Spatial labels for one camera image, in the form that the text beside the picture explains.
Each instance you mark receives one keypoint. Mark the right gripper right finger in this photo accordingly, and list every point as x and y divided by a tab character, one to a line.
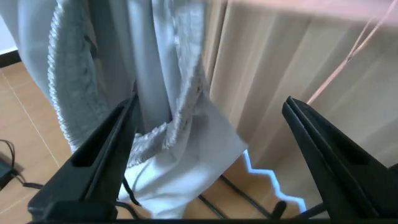
348	186

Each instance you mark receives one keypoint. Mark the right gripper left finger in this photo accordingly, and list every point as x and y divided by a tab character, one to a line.
102	180

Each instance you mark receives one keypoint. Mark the pink clothes hanger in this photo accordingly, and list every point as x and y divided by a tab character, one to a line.
329	79

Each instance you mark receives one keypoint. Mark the pale grey shorts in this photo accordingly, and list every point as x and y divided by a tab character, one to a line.
161	77

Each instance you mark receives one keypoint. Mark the black clothes rack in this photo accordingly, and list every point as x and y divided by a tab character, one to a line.
278	208

